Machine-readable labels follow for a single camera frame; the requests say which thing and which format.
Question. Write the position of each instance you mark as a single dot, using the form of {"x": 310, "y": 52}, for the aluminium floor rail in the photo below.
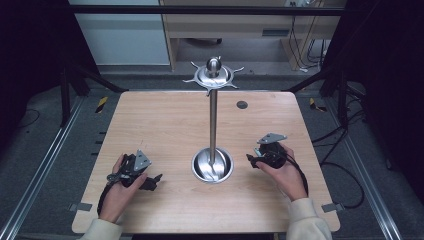
{"x": 40, "y": 170}
{"x": 363, "y": 166}

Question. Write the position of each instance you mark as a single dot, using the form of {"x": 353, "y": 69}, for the white cabinet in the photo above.
{"x": 123, "y": 36}

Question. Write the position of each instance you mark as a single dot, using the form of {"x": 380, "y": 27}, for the steel hook stand with bowl base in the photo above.
{"x": 213, "y": 110}

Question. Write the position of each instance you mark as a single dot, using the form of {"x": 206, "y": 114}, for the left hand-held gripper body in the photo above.
{"x": 140, "y": 162}

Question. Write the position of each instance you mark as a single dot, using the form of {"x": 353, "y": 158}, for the yellow black floor tape marker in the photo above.
{"x": 315, "y": 105}
{"x": 102, "y": 104}

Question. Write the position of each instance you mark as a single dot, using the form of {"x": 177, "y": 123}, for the dark round table grommet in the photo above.
{"x": 242, "y": 104}

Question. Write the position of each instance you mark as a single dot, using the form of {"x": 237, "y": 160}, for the person's right hand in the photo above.
{"x": 288, "y": 180}

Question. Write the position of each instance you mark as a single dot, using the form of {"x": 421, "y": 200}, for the grey table edge bracket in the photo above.
{"x": 80, "y": 207}
{"x": 332, "y": 207}

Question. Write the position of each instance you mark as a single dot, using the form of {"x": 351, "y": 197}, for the person's left hand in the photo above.
{"x": 116, "y": 200}

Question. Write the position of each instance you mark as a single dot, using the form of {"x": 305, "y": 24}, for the black horizontal frame bar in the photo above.
{"x": 206, "y": 10}

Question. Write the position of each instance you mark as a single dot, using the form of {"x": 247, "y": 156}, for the black metal frame stand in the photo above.
{"x": 336, "y": 83}
{"x": 71, "y": 86}

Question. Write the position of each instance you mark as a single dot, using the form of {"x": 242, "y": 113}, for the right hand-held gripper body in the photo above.
{"x": 274, "y": 154}

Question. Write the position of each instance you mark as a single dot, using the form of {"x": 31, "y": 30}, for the light wooden desk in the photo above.
{"x": 233, "y": 26}

